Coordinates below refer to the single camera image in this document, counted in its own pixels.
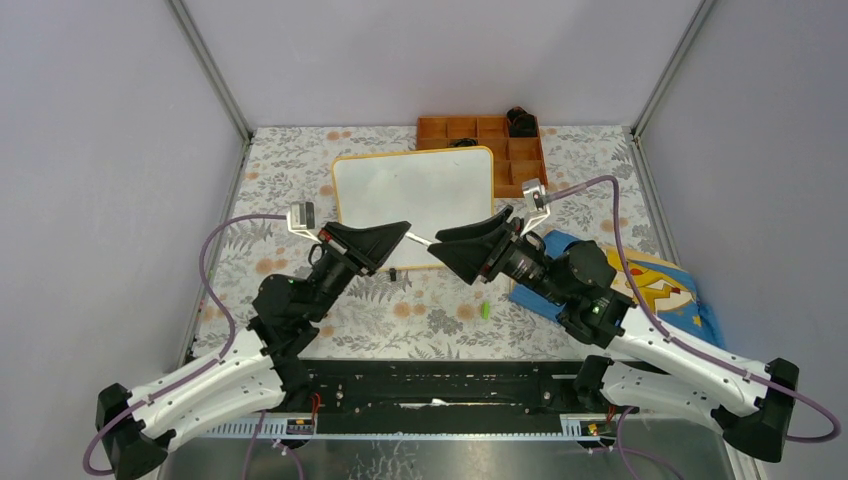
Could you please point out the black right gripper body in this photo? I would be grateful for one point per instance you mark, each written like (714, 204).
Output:
(517, 257)

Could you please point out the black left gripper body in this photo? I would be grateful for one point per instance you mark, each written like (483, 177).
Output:
(335, 272)

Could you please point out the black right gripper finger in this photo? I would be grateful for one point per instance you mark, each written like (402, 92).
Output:
(475, 230)
(471, 261)

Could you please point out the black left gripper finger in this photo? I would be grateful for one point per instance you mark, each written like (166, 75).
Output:
(374, 259)
(382, 236)

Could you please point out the white green whiteboard marker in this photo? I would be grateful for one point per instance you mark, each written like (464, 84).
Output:
(417, 239)

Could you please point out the yellow framed whiteboard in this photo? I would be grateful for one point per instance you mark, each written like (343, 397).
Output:
(431, 189)

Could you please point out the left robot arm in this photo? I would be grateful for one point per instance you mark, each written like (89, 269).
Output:
(257, 368)

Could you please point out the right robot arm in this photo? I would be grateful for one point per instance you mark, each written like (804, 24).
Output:
(747, 402)

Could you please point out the orange wooden compartment tray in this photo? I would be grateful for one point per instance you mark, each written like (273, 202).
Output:
(516, 160)

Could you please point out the dark rolled sock middle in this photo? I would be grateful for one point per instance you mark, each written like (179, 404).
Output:
(463, 142)

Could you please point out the dark rolled sock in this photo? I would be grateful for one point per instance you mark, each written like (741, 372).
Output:
(521, 124)
(463, 142)

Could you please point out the dark rolled sock upper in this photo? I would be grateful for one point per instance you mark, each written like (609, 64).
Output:
(521, 124)

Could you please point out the blue pikachu cloth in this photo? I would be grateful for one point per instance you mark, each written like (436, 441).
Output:
(669, 291)

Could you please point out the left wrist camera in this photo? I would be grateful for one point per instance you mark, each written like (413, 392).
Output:
(301, 220)

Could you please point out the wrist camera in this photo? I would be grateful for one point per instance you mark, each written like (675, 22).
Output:
(301, 220)
(537, 209)

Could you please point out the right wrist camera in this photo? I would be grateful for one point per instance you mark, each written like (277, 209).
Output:
(537, 209)

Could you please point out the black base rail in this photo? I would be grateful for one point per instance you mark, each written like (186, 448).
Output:
(418, 399)

